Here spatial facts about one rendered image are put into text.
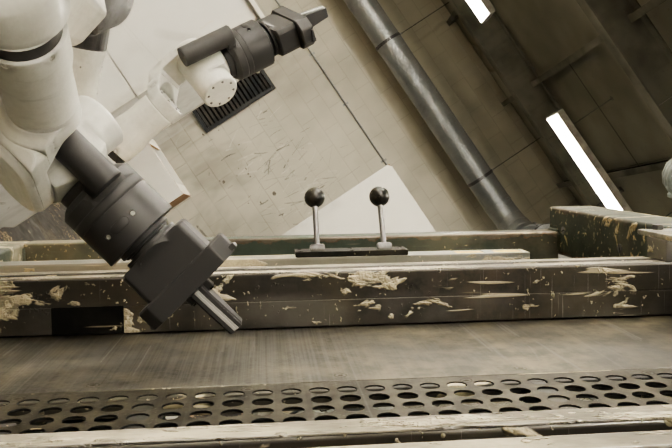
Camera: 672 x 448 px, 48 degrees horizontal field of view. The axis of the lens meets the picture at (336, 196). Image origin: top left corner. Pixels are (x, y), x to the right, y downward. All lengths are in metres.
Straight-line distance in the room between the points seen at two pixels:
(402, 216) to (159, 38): 2.08
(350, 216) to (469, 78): 5.04
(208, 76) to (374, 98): 8.12
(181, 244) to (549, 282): 0.48
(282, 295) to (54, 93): 0.41
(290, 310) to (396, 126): 8.45
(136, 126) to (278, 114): 8.02
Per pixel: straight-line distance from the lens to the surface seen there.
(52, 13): 0.64
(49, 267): 1.38
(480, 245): 1.64
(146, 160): 6.17
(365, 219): 4.84
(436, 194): 9.36
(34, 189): 0.79
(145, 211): 0.79
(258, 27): 1.37
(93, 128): 0.83
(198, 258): 0.80
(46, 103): 0.71
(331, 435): 0.42
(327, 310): 0.97
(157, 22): 3.55
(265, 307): 0.97
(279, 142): 9.30
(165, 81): 1.38
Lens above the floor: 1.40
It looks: 3 degrees up
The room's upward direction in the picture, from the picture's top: 56 degrees clockwise
